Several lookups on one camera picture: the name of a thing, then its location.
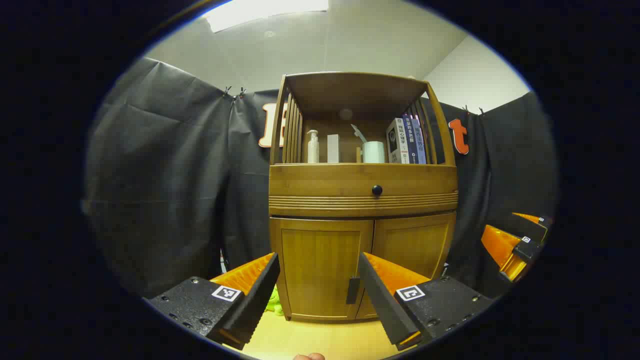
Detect wooden double-door shoe cabinet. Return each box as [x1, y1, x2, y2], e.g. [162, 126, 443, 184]
[268, 71, 459, 322]

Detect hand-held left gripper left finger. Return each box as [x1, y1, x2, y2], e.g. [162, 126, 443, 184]
[145, 252, 281, 351]

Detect white book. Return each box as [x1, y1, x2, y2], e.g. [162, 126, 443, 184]
[386, 118, 410, 165]

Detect black backdrop cloth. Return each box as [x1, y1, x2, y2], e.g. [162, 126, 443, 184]
[85, 56, 558, 301]

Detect white mug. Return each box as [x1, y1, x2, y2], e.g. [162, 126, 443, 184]
[362, 141, 386, 164]

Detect dark blue book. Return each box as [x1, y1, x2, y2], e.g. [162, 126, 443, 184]
[402, 116, 418, 165]

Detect ceiling light panel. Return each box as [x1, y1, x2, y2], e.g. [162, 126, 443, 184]
[202, 0, 330, 33]

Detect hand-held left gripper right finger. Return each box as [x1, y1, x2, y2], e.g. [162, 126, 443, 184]
[357, 251, 496, 352]

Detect light blue book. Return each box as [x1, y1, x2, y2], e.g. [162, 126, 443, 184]
[411, 115, 427, 165]

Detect wooden shoe cabinet door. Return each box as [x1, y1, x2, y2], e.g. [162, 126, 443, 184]
[270, 217, 375, 321]
[356, 212, 457, 320]

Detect green frog plush toy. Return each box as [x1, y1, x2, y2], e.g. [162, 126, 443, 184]
[265, 285, 285, 317]

